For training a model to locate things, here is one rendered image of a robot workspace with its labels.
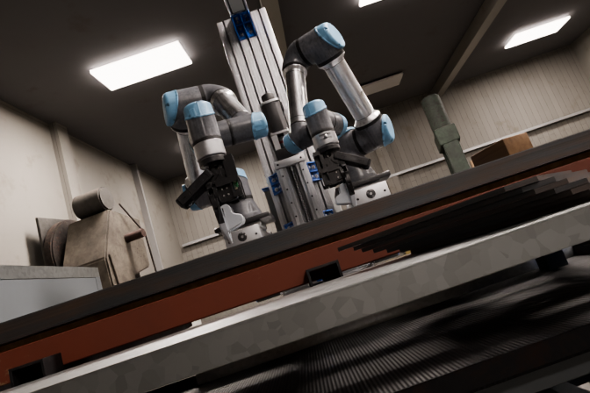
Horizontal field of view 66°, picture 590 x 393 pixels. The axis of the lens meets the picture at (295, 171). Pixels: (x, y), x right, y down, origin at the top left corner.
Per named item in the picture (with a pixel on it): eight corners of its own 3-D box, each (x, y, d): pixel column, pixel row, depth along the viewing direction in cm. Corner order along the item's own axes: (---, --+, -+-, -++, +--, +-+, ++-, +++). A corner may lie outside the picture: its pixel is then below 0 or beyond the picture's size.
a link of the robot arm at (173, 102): (226, 209, 189) (205, 94, 153) (190, 218, 185) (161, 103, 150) (219, 190, 197) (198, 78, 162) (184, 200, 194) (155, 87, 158)
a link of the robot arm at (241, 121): (233, 106, 172) (272, 146, 129) (205, 112, 169) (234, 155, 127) (227, 75, 167) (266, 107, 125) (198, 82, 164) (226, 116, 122)
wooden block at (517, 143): (537, 153, 91) (527, 131, 92) (512, 161, 89) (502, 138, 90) (500, 170, 102) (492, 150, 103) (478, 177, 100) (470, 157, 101)
